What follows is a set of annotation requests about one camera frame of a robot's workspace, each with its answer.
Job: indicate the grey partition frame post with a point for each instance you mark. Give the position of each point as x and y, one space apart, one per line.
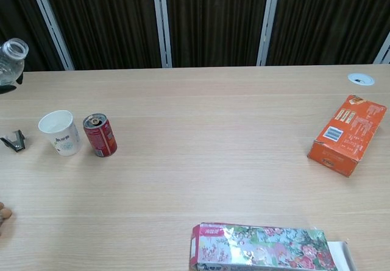
384 53
161 24
268 24
51 24

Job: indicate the transparent plastic bottle green label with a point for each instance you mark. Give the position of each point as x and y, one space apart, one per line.
10 67

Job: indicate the floral print tissue box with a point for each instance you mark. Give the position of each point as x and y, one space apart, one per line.
259 246

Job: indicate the brown round object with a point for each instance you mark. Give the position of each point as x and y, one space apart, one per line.
4 213

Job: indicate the white paper cup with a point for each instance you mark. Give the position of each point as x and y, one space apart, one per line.
62 137

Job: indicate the black staple remover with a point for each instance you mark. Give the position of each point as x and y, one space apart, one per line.
16 144

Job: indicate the red soda can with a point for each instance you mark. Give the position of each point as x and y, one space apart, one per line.
102 140

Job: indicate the orange cardboard box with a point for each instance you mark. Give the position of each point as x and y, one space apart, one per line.
344 137

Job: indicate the white paper sheet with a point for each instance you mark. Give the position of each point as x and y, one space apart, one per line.
342 255

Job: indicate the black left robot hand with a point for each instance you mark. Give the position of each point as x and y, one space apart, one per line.
6 89

